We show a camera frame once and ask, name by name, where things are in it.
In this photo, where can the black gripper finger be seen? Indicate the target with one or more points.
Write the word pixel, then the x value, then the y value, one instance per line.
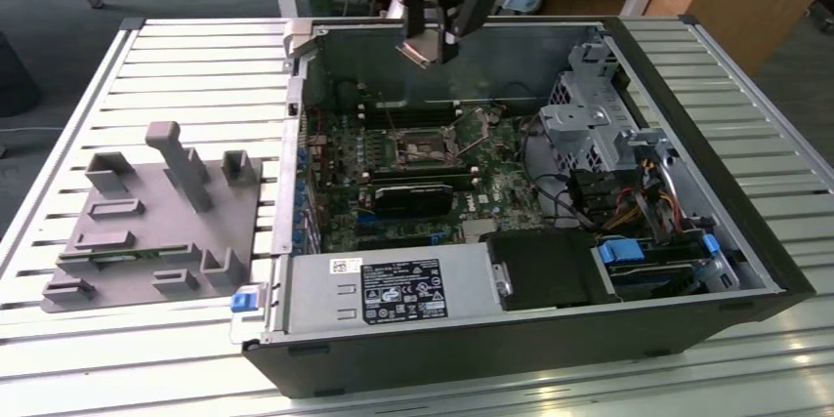
pixel 473 2
pixel 414 7

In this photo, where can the silver square CPU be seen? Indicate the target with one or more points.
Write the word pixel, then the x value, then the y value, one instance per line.
pixel 421 52

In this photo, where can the thin metal locking lever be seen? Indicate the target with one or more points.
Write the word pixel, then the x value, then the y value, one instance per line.
pixel 391 123
pixel 475 133

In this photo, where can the CPU socket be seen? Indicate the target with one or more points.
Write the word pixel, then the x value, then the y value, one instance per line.
pixel 423 149

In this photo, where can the black RAM slot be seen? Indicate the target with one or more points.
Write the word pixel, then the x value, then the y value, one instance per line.
pixel 374 114
pixel 374 122
pixel 423 179
pixel 423 172

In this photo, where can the metal drive cage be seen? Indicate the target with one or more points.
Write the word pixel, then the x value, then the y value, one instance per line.
pixel 586 116

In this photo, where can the green motherboard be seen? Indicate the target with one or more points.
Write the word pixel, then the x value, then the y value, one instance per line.
pixel 509 192

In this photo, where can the black graphics card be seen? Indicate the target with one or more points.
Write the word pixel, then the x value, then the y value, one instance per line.
pixel 410 202

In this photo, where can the wooden cabinet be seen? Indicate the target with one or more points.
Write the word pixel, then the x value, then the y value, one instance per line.
pixel 749 2

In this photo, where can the silver chipset heatsink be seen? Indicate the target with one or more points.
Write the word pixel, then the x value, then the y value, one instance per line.
pixel 479 230

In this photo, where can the black plastic drive cover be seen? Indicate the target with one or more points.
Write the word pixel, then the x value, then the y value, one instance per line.
pixel 547 265

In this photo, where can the blue disk carrier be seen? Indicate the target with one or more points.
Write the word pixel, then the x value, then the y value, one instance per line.
pixel 619 251

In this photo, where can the blue drive bay clip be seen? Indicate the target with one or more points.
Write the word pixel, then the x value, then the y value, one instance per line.
pixel 709 244

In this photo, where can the grey parts rack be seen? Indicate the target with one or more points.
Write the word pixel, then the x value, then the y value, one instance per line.
pixel 163 241

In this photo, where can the silver power supply unit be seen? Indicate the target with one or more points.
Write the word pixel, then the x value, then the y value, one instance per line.
pixel 312 300

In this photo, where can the black hard disk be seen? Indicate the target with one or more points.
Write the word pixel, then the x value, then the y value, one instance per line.
pixel 651 280

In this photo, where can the green RAM stick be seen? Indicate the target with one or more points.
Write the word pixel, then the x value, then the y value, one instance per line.
pixel 147 255

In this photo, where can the blue case latch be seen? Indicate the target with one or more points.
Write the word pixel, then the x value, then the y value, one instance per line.
pixel 243 302

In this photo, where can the black open PC case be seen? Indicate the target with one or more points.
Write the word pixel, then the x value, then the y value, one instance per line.
pixel 457 368

